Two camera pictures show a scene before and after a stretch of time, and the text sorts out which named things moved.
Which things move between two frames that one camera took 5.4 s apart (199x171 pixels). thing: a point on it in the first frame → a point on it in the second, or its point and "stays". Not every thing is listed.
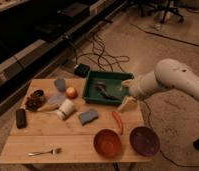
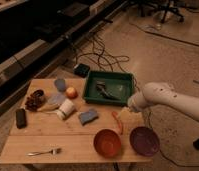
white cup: [65, 109] stays
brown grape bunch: [35, 101] stays
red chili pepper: [117, 117] stays
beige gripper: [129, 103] → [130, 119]
